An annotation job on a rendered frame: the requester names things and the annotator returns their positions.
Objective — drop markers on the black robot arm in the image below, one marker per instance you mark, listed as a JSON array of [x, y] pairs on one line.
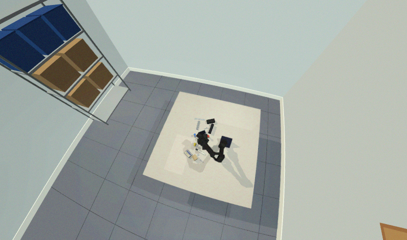
[[203, 141]]

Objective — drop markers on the tan cardboard box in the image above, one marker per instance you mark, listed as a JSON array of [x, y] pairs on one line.
[[194, 157]]

